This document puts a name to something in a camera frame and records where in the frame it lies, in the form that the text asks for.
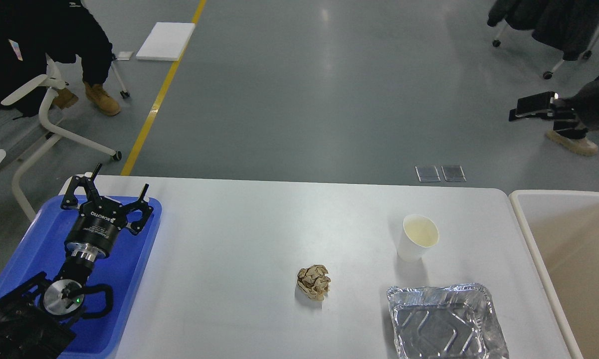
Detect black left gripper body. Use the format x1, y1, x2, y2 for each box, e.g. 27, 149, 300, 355
64, 196, 128, 259

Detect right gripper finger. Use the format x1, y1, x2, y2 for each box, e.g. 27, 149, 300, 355
516, 91, 568, 113
509, 109, 578, 126

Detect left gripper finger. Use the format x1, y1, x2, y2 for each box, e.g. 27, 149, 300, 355
60, 164, 103, 210
117, 183, 154, 235

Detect white paper cup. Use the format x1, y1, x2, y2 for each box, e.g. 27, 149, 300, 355
397, 214, 440, 261

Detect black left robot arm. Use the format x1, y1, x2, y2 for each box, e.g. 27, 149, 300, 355
0, 169, 162, 359

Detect person in black trousers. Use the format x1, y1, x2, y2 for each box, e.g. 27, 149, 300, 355
545, 59, 599, 157

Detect blue plastic tray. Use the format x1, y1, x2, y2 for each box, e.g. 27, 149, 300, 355
0, 195, 162, 359

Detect rolling rack with dark coats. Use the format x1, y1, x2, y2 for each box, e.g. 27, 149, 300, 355
487, 0, 599, 80

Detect beige plastic bin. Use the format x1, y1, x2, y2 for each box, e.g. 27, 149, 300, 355
509, 190, 599, 359

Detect right floor metal plate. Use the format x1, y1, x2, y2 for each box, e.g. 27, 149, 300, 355
441, 165, 467, 182

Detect floor metal plate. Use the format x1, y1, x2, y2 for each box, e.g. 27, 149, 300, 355
415, 165, 441, 182
441, 165, 467, 182

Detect white office chair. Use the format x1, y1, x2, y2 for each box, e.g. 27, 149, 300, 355
1, 54, 122, 222

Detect left floor metal plate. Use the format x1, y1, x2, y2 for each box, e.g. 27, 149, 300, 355
415, 165, 441, 182

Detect small floor plate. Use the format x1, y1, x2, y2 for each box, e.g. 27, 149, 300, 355
115, 51, 133, 61

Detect seated person tan boots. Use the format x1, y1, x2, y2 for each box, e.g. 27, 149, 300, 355
0, 0, 121, 117

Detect crumpled brown paper ball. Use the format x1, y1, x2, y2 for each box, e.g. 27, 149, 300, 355
297, 264, 331, 302

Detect white foam board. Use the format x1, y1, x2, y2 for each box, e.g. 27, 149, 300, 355
135, 22, 196, 61

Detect aluminium foil tray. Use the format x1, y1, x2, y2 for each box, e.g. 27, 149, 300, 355
387, 283, 510, 359

